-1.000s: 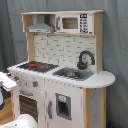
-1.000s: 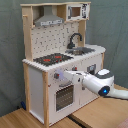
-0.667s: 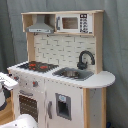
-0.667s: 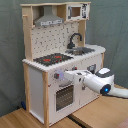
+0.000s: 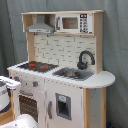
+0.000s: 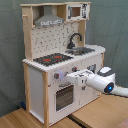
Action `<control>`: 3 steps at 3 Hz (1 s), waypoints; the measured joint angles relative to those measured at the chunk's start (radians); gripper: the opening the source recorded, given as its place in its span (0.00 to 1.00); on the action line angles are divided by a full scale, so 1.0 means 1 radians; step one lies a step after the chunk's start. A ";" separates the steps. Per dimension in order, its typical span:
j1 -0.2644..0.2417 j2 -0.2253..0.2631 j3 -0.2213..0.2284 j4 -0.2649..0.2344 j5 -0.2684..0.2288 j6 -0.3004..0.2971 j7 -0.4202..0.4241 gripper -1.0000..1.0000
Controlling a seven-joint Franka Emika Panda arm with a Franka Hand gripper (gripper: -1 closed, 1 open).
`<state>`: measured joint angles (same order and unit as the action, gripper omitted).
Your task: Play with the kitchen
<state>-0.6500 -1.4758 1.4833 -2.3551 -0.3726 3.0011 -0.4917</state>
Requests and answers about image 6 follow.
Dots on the toy microwave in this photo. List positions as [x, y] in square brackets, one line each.
[77, 11]

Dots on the white oven door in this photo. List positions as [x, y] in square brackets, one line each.
[64, 99]

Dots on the red left oven knob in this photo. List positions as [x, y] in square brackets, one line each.
[56, 75]

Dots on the black stove top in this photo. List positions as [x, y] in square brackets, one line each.
[52, 59]

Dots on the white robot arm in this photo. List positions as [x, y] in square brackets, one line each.
[102, 81]

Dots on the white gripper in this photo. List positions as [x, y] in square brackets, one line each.
[79, 78]

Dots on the wooden toy kitchen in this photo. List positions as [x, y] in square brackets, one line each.
[45, 40]

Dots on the red right oven knob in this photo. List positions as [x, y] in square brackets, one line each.
[74, 69]

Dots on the red oven knob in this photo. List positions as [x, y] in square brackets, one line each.
[56, 75]
[74, 69]

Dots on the metal sink basin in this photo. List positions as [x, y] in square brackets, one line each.
[79, 51]

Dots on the grey range hood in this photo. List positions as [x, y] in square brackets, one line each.
[48, 18]

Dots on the grey ice dispenser panel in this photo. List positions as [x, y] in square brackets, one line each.
[92, 68]

